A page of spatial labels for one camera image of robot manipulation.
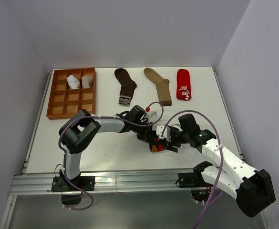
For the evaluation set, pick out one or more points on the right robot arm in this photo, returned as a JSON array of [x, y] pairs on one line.
[[251, 188]]

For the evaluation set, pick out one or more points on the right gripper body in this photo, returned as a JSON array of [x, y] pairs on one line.
[[178, 137]]

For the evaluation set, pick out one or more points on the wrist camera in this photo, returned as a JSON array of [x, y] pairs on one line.
[[163, 132], [149, 113]]

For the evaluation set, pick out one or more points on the dark brown sock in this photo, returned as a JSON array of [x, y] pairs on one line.
[[128, 86]]

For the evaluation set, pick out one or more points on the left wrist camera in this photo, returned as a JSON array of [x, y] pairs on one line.
[[149, 113]]

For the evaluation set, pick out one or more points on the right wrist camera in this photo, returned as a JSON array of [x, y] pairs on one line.
[[163, 132]]

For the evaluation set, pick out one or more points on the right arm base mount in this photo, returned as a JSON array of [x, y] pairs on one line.
[[200, 190]]

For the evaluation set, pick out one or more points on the orange compartment tray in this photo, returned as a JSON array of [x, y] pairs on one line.
[[65, 103]]

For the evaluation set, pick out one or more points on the black orange argyle sock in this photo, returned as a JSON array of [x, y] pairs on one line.
[[157, 145]]

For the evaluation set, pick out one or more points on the beige and red reindeer sock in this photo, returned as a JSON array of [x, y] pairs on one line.
[[87, 82]]

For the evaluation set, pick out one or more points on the tan sock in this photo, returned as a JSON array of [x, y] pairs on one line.
[[162, 86]]

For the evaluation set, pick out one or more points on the aluminium rail frame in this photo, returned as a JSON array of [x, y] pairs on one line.
[[97, 182]]

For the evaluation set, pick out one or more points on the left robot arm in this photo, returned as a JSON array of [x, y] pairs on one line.
[[78, 132]]

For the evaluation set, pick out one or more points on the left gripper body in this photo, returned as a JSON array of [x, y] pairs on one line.
[[141, 132]]

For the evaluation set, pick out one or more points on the white sock with black stripes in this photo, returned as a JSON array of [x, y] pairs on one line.
[[73, 82]]

